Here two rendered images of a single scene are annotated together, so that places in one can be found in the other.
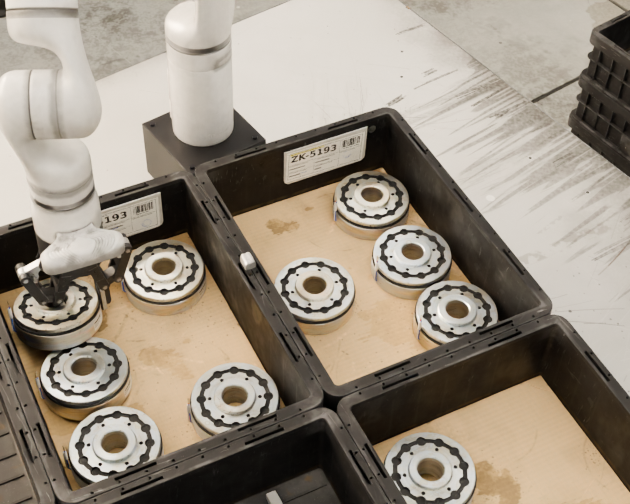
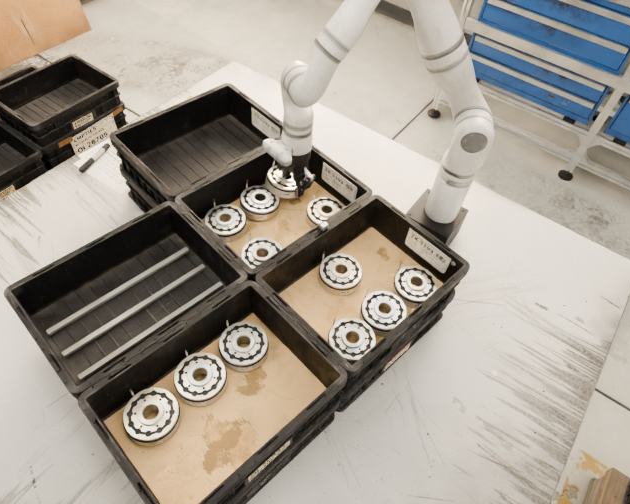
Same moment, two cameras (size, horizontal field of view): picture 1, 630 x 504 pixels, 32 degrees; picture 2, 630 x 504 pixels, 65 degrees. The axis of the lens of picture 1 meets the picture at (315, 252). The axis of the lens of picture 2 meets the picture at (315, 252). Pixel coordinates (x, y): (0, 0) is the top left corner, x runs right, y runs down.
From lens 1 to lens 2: 0.86 m
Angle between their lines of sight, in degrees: 43
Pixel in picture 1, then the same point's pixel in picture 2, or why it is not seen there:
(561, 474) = (269, 416)
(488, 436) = (283, 374)
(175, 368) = (279, 234)
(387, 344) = (326, 315)
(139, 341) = (289, 217)
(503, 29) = not seen: outside the picture
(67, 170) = (289, 115)
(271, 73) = (520, 243)
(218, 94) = (442, 197)
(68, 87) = (299, 78)
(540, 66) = not seen: outside the picture
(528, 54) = not seen: outside the picture
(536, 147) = (555, 394)
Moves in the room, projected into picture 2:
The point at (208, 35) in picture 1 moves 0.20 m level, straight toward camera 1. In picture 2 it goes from (449, 163) to (377, 180)
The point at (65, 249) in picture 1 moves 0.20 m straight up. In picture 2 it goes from (272, 144) to (273, 67)
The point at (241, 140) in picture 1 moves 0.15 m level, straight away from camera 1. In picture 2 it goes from (440, 228) to (486, 216)
